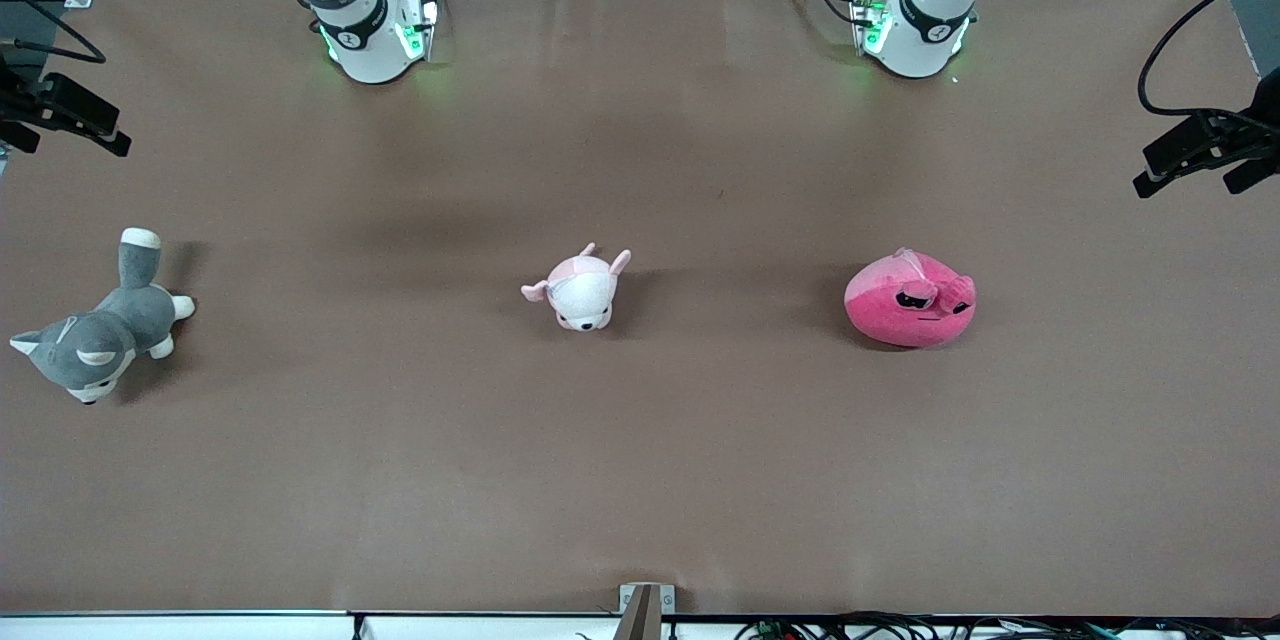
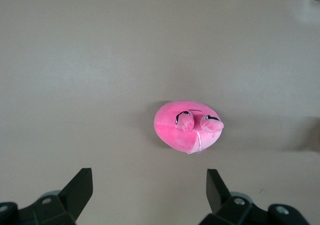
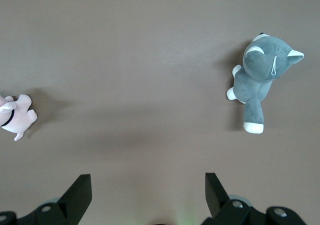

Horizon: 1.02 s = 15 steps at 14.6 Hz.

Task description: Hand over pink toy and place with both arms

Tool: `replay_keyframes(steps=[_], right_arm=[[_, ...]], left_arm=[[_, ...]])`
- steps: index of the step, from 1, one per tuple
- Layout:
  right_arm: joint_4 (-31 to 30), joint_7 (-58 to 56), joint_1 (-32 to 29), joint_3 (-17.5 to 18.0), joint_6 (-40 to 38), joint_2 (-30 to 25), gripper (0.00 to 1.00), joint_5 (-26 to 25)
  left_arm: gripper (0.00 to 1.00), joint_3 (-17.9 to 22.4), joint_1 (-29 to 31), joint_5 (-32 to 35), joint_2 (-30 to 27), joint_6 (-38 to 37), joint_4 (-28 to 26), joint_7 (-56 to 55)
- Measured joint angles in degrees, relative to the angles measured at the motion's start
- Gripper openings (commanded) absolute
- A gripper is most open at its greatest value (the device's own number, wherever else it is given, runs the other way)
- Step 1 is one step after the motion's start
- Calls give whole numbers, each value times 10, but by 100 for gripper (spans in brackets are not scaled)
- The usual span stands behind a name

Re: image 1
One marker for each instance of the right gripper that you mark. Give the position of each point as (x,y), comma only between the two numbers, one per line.
(22,105)

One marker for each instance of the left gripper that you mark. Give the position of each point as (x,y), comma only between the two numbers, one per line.
(1232,132)

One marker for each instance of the pink round plush toy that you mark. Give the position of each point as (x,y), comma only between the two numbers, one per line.
(900,315)

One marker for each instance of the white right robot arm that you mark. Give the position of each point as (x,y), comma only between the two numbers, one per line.
(370,50)

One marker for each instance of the grey husky plush toy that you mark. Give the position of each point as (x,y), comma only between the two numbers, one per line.
(95,345)

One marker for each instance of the pink white puppy plush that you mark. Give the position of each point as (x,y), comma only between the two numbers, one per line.
(582,295)

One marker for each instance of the white table edge rail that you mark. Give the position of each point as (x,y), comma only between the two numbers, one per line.
(180,626)

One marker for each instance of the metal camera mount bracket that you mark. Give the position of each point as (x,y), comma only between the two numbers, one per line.
(645,610)

